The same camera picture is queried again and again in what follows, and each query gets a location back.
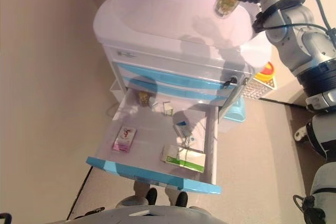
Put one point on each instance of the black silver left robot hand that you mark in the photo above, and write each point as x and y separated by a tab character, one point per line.
95	210

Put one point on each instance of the blue white cart drawer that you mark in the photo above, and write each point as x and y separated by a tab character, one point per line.
149	134
183	90
170	75

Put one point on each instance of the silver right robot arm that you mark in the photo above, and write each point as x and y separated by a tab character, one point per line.
302	37

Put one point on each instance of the pink white medicine box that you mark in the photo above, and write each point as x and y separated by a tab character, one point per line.
124	138

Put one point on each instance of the flat green white medicine box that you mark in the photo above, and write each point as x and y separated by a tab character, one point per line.
183	159

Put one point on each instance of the grey robot torso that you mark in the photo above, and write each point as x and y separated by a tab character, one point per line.
147	216

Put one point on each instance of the yellow sharps container red lid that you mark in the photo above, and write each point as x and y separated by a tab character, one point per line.
266	70

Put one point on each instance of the white medical cart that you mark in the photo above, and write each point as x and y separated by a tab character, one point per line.
162	14

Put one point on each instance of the silver cart side latch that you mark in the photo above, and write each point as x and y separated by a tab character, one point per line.
246	81

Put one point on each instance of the black cart lock key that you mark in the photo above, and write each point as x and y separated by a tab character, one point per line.
230	81

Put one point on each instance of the white perforated side basket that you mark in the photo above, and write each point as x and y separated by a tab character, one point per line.
258	89

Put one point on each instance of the white box green wave print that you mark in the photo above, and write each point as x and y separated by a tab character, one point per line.
168	109

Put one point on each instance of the clear tubing bundle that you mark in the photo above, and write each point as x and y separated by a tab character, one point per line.
200	134

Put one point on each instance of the bed caster wheel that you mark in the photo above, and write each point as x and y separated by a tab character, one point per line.
302	133

